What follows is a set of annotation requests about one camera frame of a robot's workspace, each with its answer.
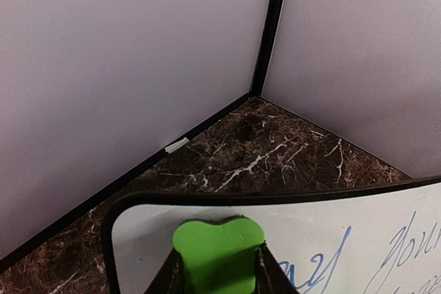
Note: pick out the right black frame post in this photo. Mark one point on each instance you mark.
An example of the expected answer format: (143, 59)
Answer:
(274, 10)

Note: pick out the white whiteboard black frame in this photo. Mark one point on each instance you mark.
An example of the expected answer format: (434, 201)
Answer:
(378, 240)

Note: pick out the white tape strip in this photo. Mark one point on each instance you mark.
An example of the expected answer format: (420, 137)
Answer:
(176, 145)

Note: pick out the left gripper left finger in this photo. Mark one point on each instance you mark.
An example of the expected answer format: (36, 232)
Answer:
(170, 278)

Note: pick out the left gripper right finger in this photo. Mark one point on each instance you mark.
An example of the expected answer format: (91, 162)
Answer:
(270, 278)

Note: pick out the green whiteboard eraser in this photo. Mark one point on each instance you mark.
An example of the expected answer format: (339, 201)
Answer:
(219, 258)

